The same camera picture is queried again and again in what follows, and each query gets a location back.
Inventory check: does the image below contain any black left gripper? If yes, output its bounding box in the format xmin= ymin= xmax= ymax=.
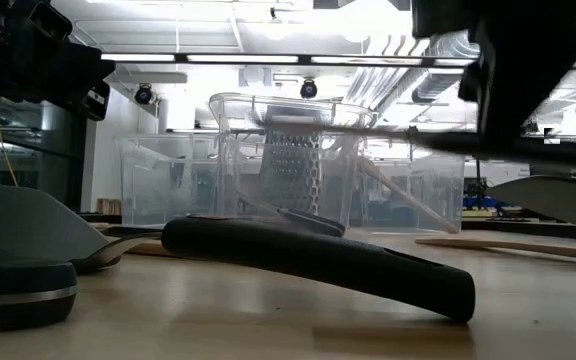
xmin=0 ymin=42 xmax=117 ymax=104

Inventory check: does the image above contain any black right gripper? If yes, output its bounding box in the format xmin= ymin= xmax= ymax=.
xmin=460 ymin=19 xmax=576 ymax=149

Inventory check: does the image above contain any wooden spork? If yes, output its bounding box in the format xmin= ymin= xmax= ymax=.
xmin=414 ymin=236 xmax=576 ymax=263

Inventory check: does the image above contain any blue crate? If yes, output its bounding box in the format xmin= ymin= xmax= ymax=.
xmin=462 ymin=195 xmax=499 ymax=211

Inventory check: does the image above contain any clear plastic bin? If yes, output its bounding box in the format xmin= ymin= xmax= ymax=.
xmin=116 ymin=132 xmax=229 ymax=227
xmin=355 ymin=137 xmax=469 ymax=235
xmin=207 ymin=92 xmax=377 ymax=232

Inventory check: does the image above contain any black ceiling spotlight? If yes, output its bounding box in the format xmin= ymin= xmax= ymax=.
xmin=133 ymin=82 xmax=155 ymax=106
xmin=299 ymin=77 xmax=319 ymax=100

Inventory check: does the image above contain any wooden crate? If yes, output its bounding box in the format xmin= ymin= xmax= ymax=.
xmin=95 ymin=197 xmax=124 ymax=217

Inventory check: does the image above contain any overhead light bar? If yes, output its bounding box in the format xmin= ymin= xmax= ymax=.
xmin=100 ymin=52 xmax=576 ymax=70

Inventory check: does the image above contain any pink steel box grater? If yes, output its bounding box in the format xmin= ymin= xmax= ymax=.
xmin=256 ymin=103 xmax=325 ymax=217

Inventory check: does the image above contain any black vertical post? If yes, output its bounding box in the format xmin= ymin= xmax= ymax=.
xmin=473 ymin=159 xmax=484 ymax=216

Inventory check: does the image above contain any yellow hanging cable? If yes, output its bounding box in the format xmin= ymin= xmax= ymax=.
xmin=0 ymin=97 xmax=19 ymax=187

